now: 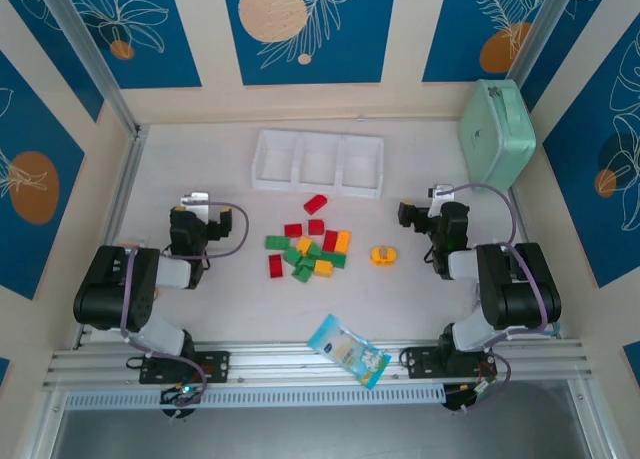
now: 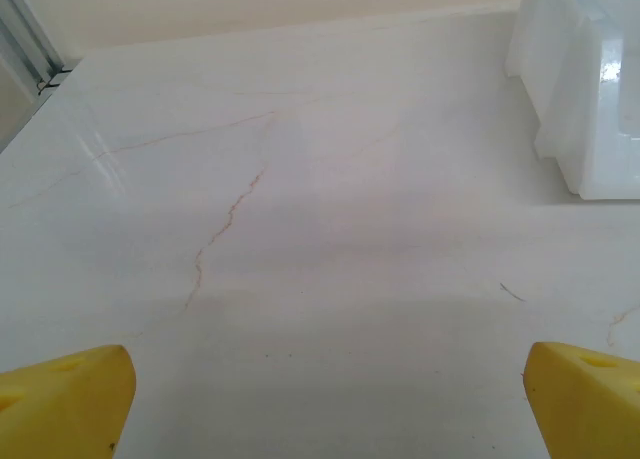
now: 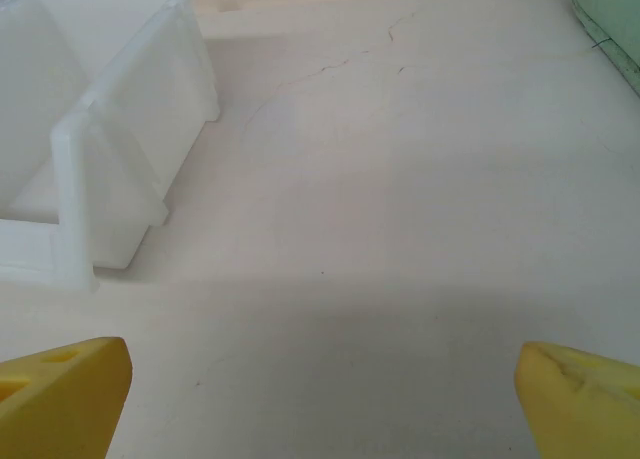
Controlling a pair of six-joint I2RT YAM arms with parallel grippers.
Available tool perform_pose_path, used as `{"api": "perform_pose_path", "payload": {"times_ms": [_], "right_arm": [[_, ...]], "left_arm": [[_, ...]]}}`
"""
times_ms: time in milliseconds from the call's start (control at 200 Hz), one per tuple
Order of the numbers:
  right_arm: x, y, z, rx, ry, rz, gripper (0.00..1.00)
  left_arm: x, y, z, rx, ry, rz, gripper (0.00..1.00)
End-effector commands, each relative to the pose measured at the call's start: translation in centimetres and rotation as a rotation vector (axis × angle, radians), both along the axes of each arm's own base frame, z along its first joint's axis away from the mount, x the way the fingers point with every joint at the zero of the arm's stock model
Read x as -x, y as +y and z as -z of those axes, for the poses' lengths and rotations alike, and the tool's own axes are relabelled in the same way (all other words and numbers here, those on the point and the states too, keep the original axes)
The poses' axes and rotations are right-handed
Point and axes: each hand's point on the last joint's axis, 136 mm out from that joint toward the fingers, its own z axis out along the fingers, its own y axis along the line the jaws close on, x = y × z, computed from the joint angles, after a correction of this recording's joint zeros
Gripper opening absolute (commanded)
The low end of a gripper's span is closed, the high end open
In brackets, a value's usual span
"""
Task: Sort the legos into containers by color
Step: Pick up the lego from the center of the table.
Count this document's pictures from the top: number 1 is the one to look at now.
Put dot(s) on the yellow round toy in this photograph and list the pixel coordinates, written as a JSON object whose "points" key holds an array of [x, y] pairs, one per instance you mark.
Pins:
{"points": [[383, 255]]}

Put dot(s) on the yellow lego brick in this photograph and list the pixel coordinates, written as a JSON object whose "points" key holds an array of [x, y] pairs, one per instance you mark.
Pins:
{"points": [[304, 244], [323, 268], [343, 242]]}

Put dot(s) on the white three-compartment tray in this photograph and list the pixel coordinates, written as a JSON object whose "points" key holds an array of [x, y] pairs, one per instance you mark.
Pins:
{"points": [[298, 164]]}

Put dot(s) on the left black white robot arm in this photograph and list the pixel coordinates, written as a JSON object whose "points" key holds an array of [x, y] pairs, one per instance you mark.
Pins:
{"points": [[105, 289]]}

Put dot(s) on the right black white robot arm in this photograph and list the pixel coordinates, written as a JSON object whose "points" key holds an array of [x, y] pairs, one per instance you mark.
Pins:
{"points": [[520, 289]]}

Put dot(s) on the mint green zip case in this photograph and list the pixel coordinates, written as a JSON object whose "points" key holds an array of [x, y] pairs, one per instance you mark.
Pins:
{"points": [[495, 134]]}

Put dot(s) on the blue wet wipes packet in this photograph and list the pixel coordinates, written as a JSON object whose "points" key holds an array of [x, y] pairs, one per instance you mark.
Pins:
{"points": [[345, 351]]}

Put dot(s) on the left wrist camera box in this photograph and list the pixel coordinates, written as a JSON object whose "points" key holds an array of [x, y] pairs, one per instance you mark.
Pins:
{"points": [[195, 199]]}

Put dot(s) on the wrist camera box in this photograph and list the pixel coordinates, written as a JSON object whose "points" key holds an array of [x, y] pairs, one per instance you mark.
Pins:
{"points": [[442, 191], [195, 199]]}

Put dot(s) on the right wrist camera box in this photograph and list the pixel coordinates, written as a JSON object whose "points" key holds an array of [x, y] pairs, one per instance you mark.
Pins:
{"points": [[442, 191]]}

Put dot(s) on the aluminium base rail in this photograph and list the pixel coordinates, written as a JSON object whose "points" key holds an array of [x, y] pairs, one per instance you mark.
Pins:
{"points": [[280, 364]]}

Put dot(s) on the aluminium frame post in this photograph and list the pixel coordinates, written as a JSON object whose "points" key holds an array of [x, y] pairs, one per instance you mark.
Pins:
{"points": [[90, 49], [539, 34]]}

